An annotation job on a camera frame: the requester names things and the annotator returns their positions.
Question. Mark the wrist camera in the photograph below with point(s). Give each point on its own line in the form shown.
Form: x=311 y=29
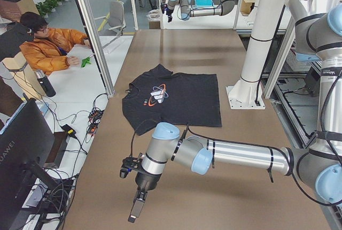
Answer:
x=130 y=164

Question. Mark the grey office chair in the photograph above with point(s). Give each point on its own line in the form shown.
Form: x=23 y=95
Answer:
x=116 y=19

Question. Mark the black water bottle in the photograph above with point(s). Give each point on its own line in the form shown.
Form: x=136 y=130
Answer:
x=45 y=83

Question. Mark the black computer monitor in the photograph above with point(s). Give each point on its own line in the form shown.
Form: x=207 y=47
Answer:
x=25 y=146

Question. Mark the green plastic clip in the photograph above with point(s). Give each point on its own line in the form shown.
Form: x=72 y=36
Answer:
x=86 y=61

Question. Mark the aluminium frame post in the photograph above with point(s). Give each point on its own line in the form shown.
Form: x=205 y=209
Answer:
x=89 y=26

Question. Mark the person in orange jacket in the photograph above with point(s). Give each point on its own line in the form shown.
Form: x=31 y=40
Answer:
x=49 y=48

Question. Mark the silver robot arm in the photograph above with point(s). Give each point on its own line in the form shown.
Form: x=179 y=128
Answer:
x=318 y=36
x=188 y=11

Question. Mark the black graphic t-shirt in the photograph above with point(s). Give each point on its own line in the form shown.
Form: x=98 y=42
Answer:
x=159 y=95

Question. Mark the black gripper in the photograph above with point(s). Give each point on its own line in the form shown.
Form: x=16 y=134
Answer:
x=145 y=181
x=168 y=12

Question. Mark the orange grey usb hub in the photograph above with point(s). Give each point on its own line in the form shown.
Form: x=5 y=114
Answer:
x=95 y=116
x=91 y=130

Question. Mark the black power adapter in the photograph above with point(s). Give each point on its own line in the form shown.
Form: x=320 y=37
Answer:
x=69 y=130

